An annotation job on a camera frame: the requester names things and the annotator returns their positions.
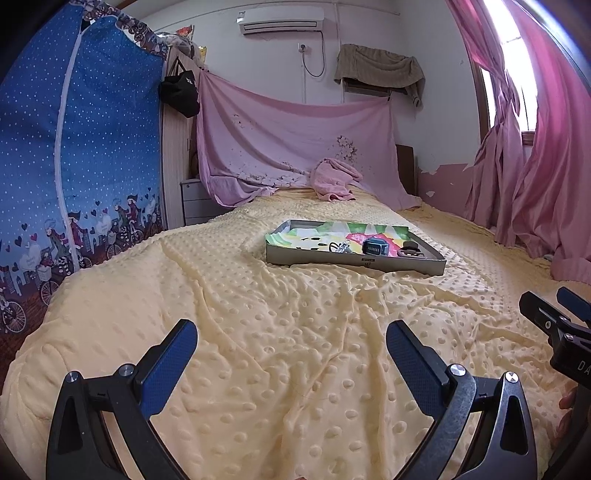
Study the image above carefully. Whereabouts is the person's right hand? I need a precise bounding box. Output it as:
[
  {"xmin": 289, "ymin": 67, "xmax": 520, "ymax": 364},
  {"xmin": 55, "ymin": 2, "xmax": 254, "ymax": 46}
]
[{"xmin": 555, "ymin": 387, "xmax": 579, "ymax": 440}]

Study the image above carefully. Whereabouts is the pink crumpled towel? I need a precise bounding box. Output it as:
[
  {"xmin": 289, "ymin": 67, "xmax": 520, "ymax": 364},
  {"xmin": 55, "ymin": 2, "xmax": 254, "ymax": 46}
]
[{"xmin": 309, "ymin": 157, "xmax": 364, "ymax": 203}]

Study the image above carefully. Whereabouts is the grey tray with colourful lining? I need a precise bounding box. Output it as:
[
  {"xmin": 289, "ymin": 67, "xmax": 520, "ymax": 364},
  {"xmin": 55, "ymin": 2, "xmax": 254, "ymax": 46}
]
[{"xmin": 265, "ymin": 220, "xmax": 448, "ymax": 277}]

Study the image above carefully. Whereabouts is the brown hanging towel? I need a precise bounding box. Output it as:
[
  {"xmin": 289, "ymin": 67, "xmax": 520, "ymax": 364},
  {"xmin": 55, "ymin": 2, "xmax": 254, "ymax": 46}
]
[{"xmin": 334, "ymin": 43, "xmax": 426, "ymax": 110}]

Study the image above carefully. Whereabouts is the white drawer cabinet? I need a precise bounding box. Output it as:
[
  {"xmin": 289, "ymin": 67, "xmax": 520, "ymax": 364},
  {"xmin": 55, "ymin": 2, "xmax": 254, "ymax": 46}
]
[{"xmin": 180, "ymin": 179, "xmax": 219, "ymax": 227}]

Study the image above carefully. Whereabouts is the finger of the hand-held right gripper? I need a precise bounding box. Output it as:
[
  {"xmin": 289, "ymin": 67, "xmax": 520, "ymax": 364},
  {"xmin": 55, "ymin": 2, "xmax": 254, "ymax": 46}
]
[
  {"xmin": 518, "ymin": 291, "xmax": 580, "ymax": 344},
  {"xmin": 556, "ymin": 286, "xmax": 591, "ymax": 325}
]

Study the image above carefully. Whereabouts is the yellow dotted blanket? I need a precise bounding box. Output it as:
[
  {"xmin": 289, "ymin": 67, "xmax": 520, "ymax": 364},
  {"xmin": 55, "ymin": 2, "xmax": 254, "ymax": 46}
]
[{"xmin": 0, "ymin": 187, "xmax": 591, "ymax": 480}]

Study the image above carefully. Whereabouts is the black bag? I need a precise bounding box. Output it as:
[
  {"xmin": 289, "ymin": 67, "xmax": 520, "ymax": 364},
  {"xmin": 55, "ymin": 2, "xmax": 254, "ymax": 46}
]
[{"xmin": 159, "ymin": 71, "xmax": 201, "ymax": 119}]

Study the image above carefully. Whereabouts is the light wooden cupboard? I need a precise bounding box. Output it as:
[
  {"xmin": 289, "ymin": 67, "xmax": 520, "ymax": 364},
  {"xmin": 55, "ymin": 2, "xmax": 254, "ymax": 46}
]
[{"xmin": 161, "ymin": 41, "xmax": 204, "ymax": 229}]

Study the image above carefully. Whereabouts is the white air conditioner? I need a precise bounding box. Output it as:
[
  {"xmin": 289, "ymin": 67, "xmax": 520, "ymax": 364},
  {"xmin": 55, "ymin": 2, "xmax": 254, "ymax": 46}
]
[{"xmin": 238, "ymin": 4, "xmax": 326, "ymax": 36}]

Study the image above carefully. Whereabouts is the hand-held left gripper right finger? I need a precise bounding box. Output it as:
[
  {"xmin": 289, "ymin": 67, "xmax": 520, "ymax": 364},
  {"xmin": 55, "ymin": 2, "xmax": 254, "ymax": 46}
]
[{"xmin": 385, "ymin": 320, "xmax": 536, "ymax": 480}]

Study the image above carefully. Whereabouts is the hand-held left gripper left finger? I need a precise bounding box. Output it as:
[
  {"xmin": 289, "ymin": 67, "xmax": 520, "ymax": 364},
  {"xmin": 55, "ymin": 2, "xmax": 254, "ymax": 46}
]
[{"xmin": 46, "ymin": 318, "xmax": 198, "ymax": 480}]

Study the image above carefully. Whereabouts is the window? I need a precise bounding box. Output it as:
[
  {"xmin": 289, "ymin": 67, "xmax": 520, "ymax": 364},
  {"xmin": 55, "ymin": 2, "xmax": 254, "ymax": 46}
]
[{"xmin": 478, "ymin": 28, "xmax": 542, "ymax": 145}]

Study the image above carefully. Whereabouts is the black power cable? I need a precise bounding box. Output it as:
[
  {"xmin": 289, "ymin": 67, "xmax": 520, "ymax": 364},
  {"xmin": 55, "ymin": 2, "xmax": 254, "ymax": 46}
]
[{"xmin": 301, "ymin": 28, "xmax": 326, "ymax": 78}]

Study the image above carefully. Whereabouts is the blue printed wardrobe cloth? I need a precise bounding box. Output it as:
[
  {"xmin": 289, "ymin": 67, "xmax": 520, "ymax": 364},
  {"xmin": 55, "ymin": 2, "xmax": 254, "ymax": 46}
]
[{"xmin": 0, "ymin": 0, "xmax": 168, "ymax": 335}]

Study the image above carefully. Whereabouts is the dark wooden board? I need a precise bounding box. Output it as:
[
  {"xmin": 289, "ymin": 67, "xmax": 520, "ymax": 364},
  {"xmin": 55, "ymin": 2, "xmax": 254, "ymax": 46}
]
[{"xmin": 396, "ymin": 144, "xmax": 417, "ymax": 195}]

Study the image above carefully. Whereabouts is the pink hanging sheet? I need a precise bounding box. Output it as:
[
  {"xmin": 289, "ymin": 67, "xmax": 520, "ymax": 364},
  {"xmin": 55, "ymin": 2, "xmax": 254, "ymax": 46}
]
[{"xmin": 196, "ymin": 69, "xmax": 422, "ymax": 209}]

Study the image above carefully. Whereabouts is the pink curtain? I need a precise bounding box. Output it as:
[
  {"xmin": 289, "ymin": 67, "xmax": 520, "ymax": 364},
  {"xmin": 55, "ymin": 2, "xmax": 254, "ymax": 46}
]
[{"xmin": 444, "ymin": 0, "xmax": 591, "ymax": 280}]

